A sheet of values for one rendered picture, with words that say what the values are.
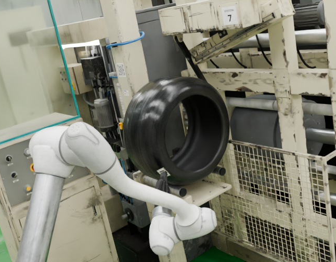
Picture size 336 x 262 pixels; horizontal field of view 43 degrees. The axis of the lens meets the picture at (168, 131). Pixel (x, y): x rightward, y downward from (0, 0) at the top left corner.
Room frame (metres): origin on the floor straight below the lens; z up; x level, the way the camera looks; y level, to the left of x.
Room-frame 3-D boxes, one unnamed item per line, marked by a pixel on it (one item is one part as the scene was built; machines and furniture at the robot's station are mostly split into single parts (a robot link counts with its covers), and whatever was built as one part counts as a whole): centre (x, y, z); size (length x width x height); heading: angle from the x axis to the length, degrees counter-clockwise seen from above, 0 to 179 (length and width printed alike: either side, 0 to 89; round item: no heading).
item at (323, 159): (2.19, -0.43, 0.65); 0.90 x 0.02 x 0.70; 35
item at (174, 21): (2.26, -0.35, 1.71); 0.61 x 0.25 x 0.15; 35
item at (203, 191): (2.19, -0.03, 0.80); 0.37 x 0.36 x 0.02; 125
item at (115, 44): (2.39, 0.13, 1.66); 0.19 x 0.19 x 0.06; 35
